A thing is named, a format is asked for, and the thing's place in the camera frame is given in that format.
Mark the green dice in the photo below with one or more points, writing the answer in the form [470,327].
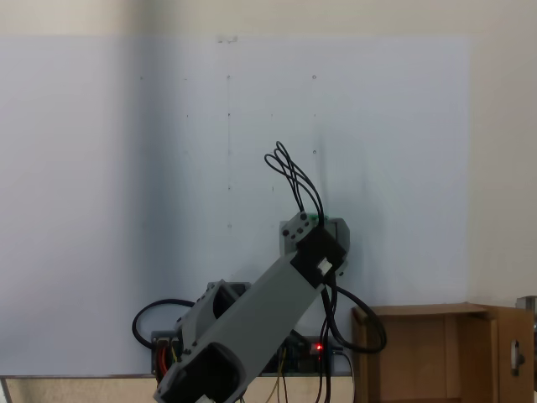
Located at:
[314,217]

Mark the grey electronics board holder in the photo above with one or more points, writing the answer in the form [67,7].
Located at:
[161,335]

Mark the brown cardboard box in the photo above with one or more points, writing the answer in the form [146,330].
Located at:
[419,357]

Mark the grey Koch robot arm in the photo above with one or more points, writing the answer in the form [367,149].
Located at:
[268,302]

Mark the metal corner bracket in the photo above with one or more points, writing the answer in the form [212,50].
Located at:
[528,302]

